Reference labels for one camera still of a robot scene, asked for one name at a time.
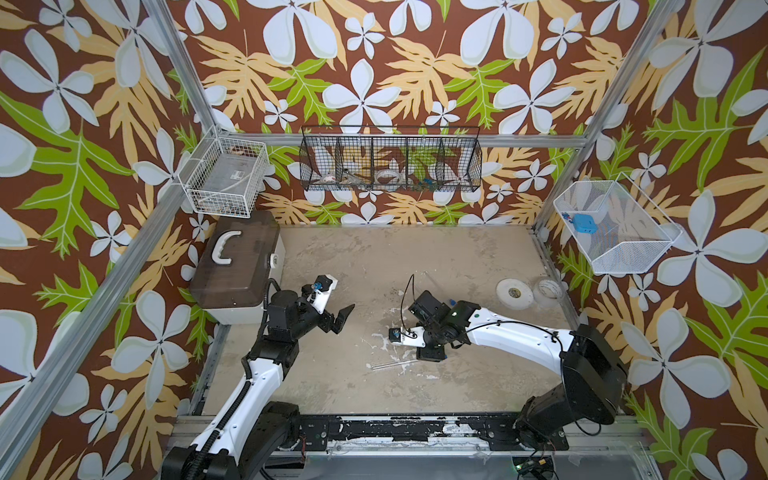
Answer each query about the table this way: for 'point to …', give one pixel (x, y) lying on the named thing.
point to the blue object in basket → (584, 223)
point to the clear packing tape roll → (547, 292)
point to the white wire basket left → (225, 175)
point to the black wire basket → (390, 158)
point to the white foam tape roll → (514, 294)
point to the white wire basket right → (632, 233)
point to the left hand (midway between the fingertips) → (338, 291)
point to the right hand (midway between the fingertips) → (416, 342)
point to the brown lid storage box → (238, 256)
